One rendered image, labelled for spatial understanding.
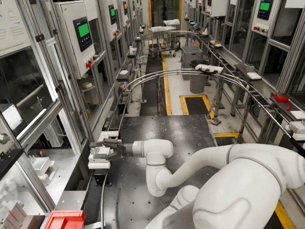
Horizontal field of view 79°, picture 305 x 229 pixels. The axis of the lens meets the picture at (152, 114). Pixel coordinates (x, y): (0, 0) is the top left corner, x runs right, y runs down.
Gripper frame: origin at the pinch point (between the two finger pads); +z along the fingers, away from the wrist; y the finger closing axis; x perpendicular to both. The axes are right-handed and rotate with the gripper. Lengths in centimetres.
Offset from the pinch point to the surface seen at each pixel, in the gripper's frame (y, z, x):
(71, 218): -18.0, 8.7, 27.2
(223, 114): -113, -144, -196
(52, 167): -16.8, 32.9, -3.7
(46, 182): -18.6, 32.1, 6.2
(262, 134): -61, -141, -79
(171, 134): -44, -45, -65
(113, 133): -24, 4, -44
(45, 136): -9, 46, -25
